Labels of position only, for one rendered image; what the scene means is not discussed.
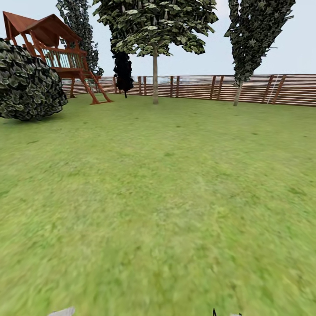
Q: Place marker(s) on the bush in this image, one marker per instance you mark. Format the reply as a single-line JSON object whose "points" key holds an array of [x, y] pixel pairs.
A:
{"points": [[28, 86]]}

